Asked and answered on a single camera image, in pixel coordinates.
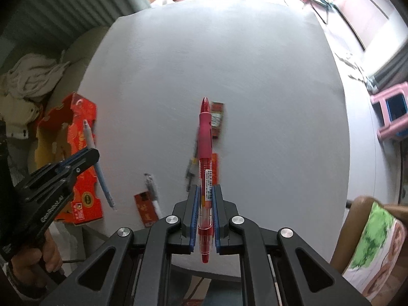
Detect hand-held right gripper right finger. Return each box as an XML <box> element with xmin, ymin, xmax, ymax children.
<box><xmin>213</xmin><ymin>185</ymin><xmax>372</xmax><ymax>306</ymax></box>

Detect brown chair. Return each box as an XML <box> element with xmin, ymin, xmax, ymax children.
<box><xmin>328</xmin><ymin>196</ymin><xmax>408</xmax><ymax>303</ymax></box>

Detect red gold small box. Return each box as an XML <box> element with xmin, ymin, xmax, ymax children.
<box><xmin>209</xmin><ymin>153</ymin><xmax>221</xmax><ymax>187</ymax></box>

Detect pink red pen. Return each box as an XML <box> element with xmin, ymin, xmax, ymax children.
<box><xmin>195</xmin><ymin>97</ymin><xmax>213</xmax><ymax>263</ymax></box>

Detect light blue pen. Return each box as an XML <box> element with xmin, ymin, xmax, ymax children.
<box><xmin>82</xmin><ymin>119</ymin><xmax>118</xmax><ymax>211</ymax></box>

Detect black red printed card pack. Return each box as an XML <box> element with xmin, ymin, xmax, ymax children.
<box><xmin>209</xmin><ymin>101</ymin><xmax>226</xmax><ymax>140</ymax></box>

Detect grey curtain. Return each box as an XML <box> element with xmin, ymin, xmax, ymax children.
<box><xmin>366</xmin><ymin>51</ymin><xmax>408</xmax><ymax>90</ymax></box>

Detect grey pen with yellow band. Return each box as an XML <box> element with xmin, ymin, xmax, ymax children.
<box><xmin>185</xmin><ymin>137</ymin><xmax>199</xmax><ymax>193</ymax></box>

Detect red small box black window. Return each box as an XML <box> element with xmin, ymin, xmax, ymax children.
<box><xmin>133</xmin><ymin>192</ymin><xmax>160</xmax><ymax>228</ymax></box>

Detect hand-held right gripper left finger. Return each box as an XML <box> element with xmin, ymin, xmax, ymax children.
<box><xmin>41</xmin><ymin>185</ymin><xmax>201</xmax><ymax>306</ymax></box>

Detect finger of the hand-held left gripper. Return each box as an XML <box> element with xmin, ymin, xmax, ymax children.
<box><xmin>68</xmin><ymin>148</ymin><xmax>100</xmax><ymax>176</ymax></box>
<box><xmin>47</xmin><ymin>147</ymin><xmax>92</xmax><ymax>167</ymax></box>

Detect pink plastic stool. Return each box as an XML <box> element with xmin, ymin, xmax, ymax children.
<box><xmin>370</xmin><ymin>82</ymin><xmax>408</xmax><ymax>142</ymax></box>

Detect person's blue jeans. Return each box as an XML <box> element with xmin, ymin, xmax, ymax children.
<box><xmin>204</xmin><ymin>279</ymin><xmax>244</xmax><ymax>306</ymax></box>

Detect white cloth pile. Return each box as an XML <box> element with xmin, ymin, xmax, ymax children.
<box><xmin>0</xmin><ymin>54</ymin><xmax>71</xmax><ymax>103</ymax></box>

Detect green floral cushion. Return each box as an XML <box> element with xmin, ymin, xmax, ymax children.
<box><xmin>341</xmin><ymin>202</ymin><xmax>408</xmax><ymax>302</ymax></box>

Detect silver white pen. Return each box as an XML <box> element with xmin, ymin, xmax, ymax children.
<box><xmin>143</xmin><ymin>173</ymin><xmax>161</xmax><ymax>215</ymax></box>

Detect beige garment with buttons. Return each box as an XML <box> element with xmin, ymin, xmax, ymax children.
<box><xmin>0</xmin><ymin>96</ymin><xmax>43</xmax><ymax>139</ymax></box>

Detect beige sofa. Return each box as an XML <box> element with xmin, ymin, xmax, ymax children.
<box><xmin>48</xmin><ymin>27</ymin><xmax>109</xmax><ymax>109</ymax></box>

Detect red cardboard box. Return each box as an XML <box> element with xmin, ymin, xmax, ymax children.
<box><xmin>35</xmin><ymin>92</ymin><xmax>104</xmax><ymax>227</ymax></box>

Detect person's left hand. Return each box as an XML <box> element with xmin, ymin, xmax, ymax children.
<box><xmin>7</xmin><ymin>229</ymin><xmax>64</xmax><ymax>296</ymax></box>

